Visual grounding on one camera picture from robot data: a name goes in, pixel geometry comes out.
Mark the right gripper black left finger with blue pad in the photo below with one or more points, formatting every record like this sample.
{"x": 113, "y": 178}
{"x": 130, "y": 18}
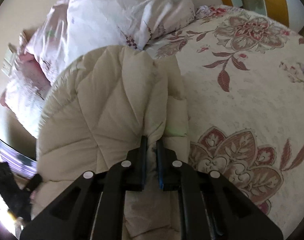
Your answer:
{"x": 92, "y": 207}

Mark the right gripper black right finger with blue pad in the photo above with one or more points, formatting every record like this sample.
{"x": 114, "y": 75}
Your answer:
{"x": 210, "y": 206}

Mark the beige quilted down jacket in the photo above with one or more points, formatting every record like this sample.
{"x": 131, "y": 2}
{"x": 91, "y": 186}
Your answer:
{"x": 96, "y": 111}

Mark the black framed mirror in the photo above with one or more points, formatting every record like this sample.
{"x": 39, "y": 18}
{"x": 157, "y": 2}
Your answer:
{"x": 18, "y": 163}

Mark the left floral pink pillow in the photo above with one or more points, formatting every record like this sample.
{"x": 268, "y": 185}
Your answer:
{"x": 27, "y": 88}

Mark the floral pink pillow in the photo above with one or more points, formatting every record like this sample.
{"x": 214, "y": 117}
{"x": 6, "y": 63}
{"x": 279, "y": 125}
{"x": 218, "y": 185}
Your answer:
{"x": 27, "y": 88}
{"x": 74, "y": 27}

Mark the floral bed sheet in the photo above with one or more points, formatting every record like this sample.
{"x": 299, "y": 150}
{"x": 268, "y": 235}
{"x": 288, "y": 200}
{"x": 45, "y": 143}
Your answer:
{"x": 244, "y": 79}

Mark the right floral pink pillow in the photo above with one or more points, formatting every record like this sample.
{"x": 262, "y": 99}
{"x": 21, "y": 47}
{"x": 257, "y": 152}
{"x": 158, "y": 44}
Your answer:
{"x": 74, "y": 27}

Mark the white wall switch plate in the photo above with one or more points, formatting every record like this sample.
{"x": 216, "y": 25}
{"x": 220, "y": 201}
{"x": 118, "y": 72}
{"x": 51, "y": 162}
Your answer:
{"x": 9, "y": 59}

